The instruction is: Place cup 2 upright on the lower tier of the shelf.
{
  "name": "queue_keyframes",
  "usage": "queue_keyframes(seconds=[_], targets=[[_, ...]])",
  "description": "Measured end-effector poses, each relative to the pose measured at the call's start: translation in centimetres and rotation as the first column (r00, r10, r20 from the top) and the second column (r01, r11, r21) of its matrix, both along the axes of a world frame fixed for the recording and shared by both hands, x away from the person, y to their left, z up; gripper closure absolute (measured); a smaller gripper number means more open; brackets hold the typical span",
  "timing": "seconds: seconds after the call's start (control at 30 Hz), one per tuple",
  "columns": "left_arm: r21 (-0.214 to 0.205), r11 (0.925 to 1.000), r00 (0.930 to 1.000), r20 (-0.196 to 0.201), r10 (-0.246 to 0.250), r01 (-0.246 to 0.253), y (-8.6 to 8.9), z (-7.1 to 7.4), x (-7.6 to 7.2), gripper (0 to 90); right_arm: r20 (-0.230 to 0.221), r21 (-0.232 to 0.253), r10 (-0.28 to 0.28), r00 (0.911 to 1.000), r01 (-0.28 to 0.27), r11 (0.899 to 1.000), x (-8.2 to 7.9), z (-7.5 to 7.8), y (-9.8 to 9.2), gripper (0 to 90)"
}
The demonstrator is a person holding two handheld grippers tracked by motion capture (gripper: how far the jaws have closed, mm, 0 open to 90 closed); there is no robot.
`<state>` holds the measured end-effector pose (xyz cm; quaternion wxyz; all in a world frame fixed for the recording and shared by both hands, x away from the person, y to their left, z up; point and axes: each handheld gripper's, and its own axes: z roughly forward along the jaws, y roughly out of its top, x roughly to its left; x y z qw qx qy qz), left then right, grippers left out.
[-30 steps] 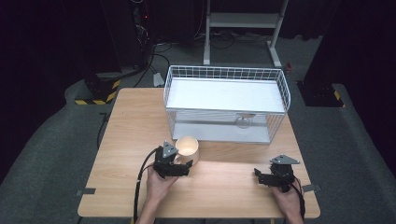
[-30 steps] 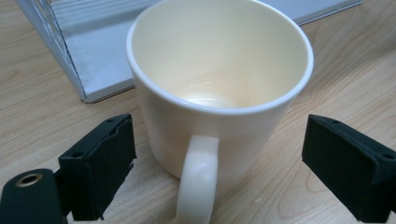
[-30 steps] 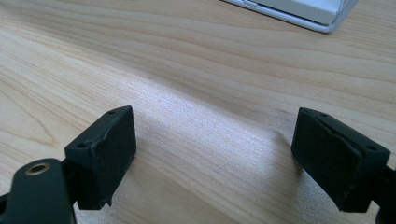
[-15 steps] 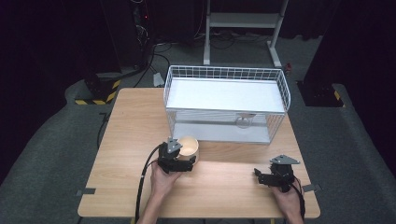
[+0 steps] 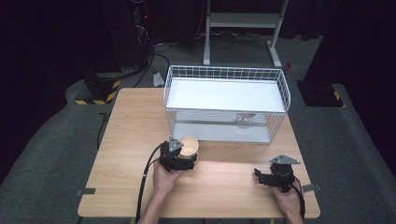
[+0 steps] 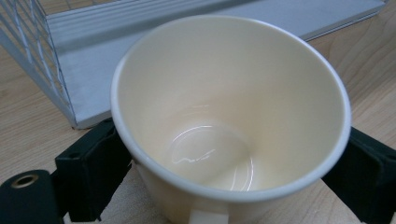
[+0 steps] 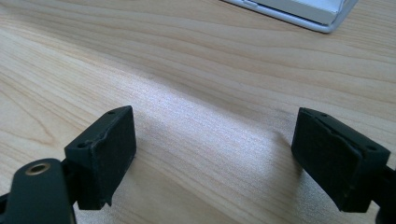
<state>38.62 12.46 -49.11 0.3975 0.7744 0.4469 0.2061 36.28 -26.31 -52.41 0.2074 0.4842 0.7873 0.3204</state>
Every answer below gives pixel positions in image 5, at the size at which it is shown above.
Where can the clear jar with white lid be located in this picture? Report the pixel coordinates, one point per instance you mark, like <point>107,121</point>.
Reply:
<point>244,120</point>

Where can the grey power box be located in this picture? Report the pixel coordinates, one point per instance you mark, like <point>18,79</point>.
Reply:
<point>158,80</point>

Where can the cream ceramic mug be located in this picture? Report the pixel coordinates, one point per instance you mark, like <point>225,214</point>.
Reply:
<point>189,146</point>

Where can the grey tape strip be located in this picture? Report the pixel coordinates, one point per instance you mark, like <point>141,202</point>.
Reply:
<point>311,188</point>
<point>86,192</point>

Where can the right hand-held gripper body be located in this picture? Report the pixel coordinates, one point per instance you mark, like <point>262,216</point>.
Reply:
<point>281,174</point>

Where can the person's right hand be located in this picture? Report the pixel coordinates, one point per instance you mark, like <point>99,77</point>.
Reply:
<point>288,202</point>

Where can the small red object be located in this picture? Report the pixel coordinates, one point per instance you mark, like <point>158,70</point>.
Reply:
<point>288,69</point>

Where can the white metal stand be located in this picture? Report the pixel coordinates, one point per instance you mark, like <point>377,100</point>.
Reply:
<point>243,20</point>

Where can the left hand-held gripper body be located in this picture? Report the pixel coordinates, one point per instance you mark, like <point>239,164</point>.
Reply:
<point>171,155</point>

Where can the person's left hand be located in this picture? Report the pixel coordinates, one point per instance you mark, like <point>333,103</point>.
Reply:
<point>166,180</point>

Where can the black hazard-striped stand base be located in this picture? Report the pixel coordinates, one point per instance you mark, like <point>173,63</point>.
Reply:
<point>99,90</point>
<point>322,95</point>

